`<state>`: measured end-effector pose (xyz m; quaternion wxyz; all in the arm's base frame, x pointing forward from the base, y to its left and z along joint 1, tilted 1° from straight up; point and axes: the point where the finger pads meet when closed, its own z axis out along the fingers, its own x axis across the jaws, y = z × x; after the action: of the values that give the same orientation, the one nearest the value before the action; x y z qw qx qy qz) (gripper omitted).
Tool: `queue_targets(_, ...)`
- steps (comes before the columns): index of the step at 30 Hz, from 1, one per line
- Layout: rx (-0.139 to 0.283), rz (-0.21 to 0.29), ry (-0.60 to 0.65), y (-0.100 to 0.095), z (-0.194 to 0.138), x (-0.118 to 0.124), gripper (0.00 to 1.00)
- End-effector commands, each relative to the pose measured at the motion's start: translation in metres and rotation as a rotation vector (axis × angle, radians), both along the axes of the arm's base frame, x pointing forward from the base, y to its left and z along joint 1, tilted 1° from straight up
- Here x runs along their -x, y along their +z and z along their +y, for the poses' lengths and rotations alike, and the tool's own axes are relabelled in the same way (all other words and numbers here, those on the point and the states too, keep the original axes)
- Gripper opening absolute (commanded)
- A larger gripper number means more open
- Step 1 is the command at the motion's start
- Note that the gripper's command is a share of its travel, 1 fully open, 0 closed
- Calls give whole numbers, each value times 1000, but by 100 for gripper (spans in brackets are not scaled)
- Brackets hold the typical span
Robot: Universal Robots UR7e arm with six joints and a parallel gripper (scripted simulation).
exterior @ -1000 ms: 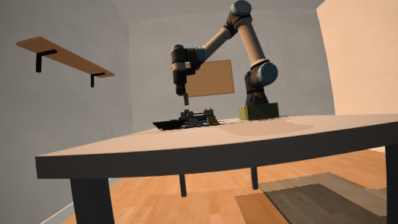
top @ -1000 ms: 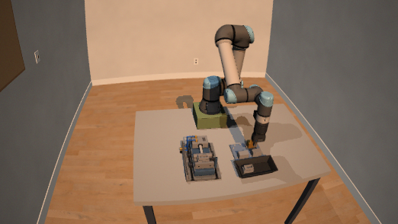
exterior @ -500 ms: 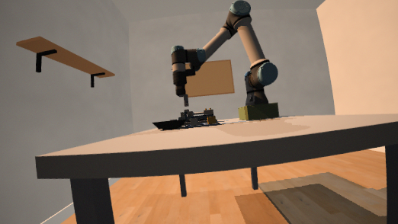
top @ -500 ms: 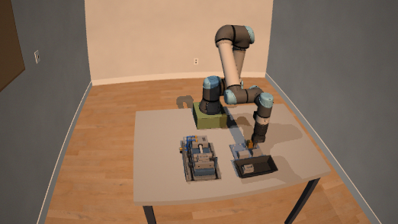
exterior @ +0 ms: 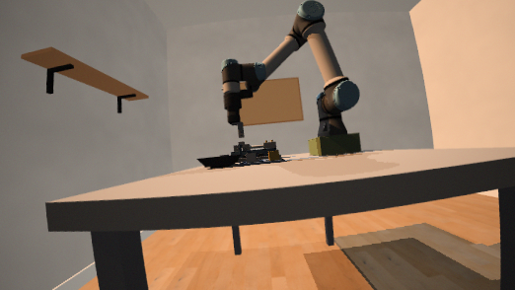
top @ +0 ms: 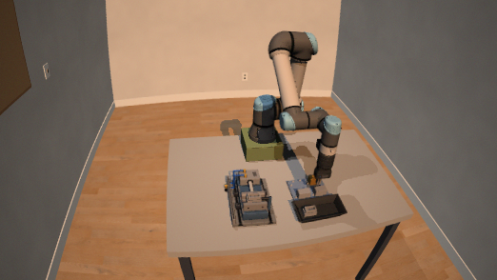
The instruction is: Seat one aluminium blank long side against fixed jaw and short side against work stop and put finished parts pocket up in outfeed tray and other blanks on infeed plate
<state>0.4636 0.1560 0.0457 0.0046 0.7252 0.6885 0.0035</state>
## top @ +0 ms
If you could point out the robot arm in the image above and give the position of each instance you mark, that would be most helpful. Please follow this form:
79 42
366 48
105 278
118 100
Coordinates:
299 46

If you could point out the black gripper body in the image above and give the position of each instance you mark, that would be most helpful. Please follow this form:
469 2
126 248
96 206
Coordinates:
324 161

